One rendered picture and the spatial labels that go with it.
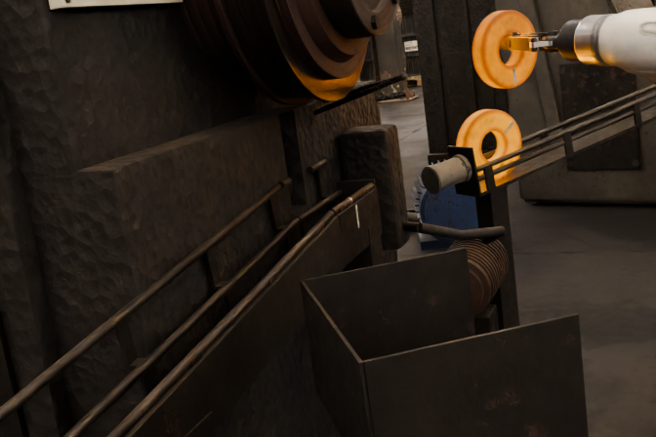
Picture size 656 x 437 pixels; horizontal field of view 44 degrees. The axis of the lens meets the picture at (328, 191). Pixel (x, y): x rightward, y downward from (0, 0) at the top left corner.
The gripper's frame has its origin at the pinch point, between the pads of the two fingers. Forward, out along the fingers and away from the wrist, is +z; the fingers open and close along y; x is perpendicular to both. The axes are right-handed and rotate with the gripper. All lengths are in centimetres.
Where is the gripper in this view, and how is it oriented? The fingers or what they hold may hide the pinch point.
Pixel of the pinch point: (505, 41)
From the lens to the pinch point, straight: 171.8
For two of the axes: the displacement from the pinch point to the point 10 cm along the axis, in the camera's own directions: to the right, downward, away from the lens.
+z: -5.5, -1.4, 8.2
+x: -1.1, -9.7, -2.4
